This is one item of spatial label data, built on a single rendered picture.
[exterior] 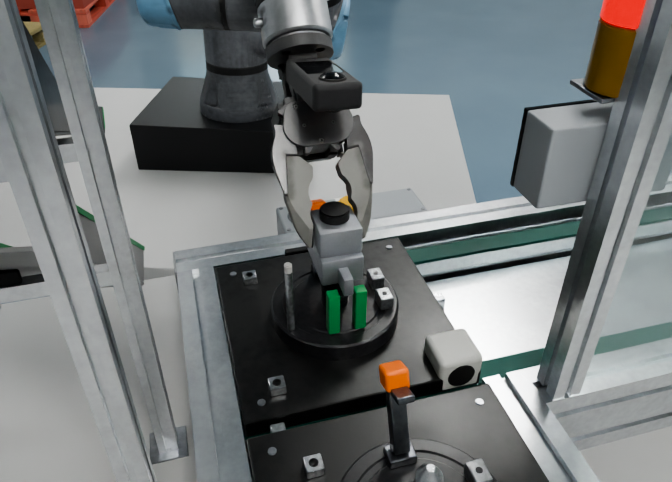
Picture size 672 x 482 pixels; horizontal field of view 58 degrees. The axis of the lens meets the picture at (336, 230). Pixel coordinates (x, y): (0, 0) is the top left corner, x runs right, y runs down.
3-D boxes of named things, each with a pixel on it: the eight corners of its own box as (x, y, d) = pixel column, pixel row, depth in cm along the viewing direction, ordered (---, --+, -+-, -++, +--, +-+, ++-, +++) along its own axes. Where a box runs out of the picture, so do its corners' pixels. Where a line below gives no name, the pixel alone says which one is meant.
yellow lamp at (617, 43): (570, 78, 47) (584, 14, 44) (625, 72, 48) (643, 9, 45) (610, 103, 43) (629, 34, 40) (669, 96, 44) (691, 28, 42)
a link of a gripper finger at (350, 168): (375, 233, 67) (344, 156, 67) (391, 227, 61) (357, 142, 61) (350, 243, 66) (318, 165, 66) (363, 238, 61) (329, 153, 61)
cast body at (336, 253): (307, 250, 66) (305, 195, 62) (346, 243, 67) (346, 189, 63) (327, 300, 59) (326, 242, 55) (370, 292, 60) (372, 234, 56)
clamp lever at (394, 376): (385, 446, 51) (377, 363, 49) (407, 440, 51) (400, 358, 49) (400, 471, 47) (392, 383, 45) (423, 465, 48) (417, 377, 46)
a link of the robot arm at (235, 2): (239, -11, 80) (224, -56, 70) (323, -8, 80) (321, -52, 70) (236, 46, 80) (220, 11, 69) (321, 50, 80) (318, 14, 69)
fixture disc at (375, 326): (262, 285, 72) (260, 272, 70) (374, 265, 75) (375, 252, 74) (286, 372, 61) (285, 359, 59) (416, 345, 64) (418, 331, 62)
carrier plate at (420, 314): (216, 279, 76) (214, 266, 74) (397, 248, 81) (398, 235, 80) (245, 438, 57) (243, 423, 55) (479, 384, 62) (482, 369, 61)
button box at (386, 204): (277, 240, 91) (275, 205, 87) (408, 219, 96) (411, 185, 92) (287, 268, 85) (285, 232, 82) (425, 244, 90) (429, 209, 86)
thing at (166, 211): (88, 98, 153) (85, 87, 151) (447, 105, 149) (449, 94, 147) (-84, 273, 95) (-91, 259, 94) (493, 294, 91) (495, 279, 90)
